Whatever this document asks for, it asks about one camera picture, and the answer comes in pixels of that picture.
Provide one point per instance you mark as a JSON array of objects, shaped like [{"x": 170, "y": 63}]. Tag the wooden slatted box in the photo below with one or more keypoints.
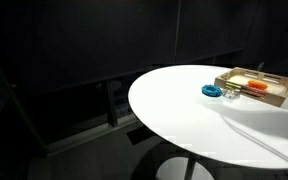
[{"x": 277, "y": 95}]

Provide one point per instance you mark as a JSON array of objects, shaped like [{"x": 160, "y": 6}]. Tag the black diagonal pole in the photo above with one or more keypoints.
[{"x": 20, "y": 110}]

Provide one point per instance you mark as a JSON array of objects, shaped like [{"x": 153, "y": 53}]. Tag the dark vertical support post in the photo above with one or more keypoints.
[{"x": 112, "y": 106}]

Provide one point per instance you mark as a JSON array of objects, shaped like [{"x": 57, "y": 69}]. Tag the white table pedestal base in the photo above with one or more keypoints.
[{"x": 174, "y": 170}]

